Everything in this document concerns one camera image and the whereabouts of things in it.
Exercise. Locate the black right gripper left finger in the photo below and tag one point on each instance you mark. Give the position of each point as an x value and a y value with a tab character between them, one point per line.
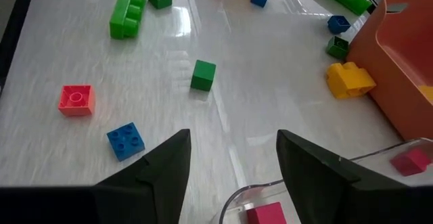
159	190

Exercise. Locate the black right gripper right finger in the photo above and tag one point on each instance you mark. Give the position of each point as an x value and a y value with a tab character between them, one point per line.
318	190

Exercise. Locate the small blue block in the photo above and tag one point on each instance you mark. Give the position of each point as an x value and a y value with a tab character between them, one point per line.
338	24

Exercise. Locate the red cube block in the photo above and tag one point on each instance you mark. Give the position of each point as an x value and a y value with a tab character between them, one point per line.
411	162
265	214

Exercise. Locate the small green block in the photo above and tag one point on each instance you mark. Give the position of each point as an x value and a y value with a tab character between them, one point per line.
337	48

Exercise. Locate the clear plastic bin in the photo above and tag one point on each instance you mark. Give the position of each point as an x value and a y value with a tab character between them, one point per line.
236	197

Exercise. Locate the large yellow block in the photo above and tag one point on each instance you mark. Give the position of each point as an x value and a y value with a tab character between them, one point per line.
350	81

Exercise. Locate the orange plastic bin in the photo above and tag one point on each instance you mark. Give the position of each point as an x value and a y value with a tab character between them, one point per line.
389	82

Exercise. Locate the coral orange block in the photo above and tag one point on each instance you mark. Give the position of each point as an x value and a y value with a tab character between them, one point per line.
76	100

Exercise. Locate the green cube block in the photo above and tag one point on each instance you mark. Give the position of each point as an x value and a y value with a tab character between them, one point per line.
203	75

